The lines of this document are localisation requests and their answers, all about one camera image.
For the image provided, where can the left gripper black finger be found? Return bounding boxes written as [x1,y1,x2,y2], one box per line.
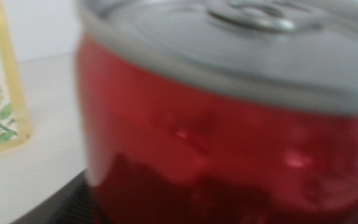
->
[11,169,101,224]

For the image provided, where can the red cola can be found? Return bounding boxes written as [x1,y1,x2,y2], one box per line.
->
[75,0,358,224]

